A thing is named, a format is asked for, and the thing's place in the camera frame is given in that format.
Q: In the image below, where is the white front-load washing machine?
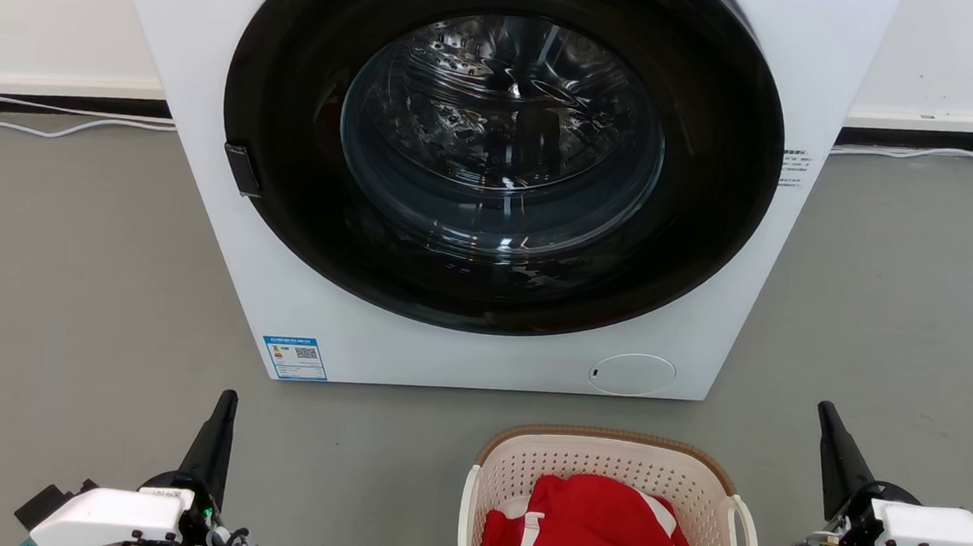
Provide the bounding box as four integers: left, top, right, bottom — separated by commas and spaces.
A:
84, 0, 902, 421

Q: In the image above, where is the small black text sticker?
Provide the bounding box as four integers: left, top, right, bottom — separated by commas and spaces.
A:
776, 147, 814, 191

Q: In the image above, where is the white perforated laundry basket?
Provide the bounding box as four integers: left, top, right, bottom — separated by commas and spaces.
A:
457, 418, 768, 546

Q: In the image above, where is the round white filter cover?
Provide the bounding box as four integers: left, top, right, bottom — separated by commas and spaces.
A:
587, 349, 678, 400

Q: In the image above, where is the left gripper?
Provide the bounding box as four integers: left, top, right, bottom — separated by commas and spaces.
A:
121, 383, 272, 546

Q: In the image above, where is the red and white garment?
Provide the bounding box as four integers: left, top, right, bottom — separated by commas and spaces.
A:
481, 467, 707, 546

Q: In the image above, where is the blue energy label sticker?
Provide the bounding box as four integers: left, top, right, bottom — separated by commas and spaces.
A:
260, 334, 331, 383

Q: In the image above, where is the black washer door handle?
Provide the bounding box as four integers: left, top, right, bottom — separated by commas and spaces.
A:
220, 143, 265, 200

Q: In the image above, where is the black round washer door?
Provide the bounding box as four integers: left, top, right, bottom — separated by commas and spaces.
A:
208, 0, 796, 355

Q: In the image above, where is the white floor cable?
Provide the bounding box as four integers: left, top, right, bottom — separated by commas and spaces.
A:
830, 139, 973, 171
0, 109, 179, 148

